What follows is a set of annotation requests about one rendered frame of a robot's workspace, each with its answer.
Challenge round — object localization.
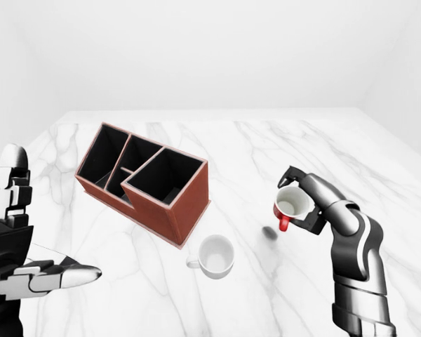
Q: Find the red mug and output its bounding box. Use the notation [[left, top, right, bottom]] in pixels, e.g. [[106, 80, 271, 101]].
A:
[[273, 185, 312, 232]]

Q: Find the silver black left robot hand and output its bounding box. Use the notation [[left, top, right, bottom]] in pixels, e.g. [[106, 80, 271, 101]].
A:
[[0, 143, 103, 301]]

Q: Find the red-brown desk caddy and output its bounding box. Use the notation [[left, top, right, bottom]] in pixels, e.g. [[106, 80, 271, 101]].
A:
[[75, 121, 213, 251]]

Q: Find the white mug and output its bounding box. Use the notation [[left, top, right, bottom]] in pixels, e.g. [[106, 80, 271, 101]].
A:
[[185, 234, 236, 281]]

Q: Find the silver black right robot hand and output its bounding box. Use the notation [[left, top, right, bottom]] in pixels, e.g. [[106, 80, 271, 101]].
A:
[[276, 165, 356, 237]]

